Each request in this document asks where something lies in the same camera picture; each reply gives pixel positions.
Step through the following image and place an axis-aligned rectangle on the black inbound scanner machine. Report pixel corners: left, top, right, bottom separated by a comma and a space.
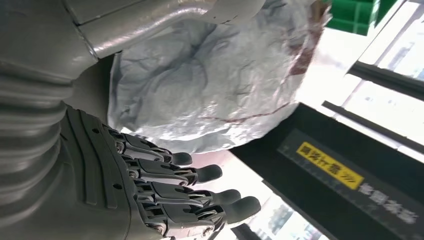
230, 101, 424, 240

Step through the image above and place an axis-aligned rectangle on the green plastic crate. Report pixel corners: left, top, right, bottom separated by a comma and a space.
326, 0, 398, 37

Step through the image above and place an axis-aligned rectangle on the dark window frame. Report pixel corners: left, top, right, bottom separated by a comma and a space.
321, 0, 424, 155

